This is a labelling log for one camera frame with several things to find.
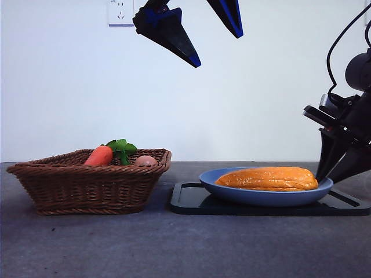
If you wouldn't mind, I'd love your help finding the blue round plate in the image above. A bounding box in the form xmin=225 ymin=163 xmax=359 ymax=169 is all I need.
xmin=199 ymin=167 xmax=334 ymax=207

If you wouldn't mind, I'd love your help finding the orange carrot with green leaves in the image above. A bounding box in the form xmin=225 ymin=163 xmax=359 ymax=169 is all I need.
xmin=83 ymin=139 xmax=137 ymax=166

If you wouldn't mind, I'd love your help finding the brown wicker basket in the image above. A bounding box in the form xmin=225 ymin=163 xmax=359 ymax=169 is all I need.
xmin=6 ymin=148 xmax=172 ymax=216

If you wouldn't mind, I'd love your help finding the black rectangular tray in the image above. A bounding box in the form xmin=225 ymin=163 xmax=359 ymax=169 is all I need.
xmin=170 ymin=182 xmax=371 ymax=217

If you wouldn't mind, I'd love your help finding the brown egg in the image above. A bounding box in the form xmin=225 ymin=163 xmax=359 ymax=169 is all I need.
xmin=133 ymin=155 xmax=159 ymax=167

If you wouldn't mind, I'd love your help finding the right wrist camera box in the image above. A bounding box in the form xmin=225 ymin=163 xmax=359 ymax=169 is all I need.
xmin=303 ymin=94 xmax=343 ymax=126

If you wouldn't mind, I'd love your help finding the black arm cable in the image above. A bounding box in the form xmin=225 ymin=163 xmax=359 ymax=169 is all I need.
xmin=326 ymin=4 xmax=371 ymax=96

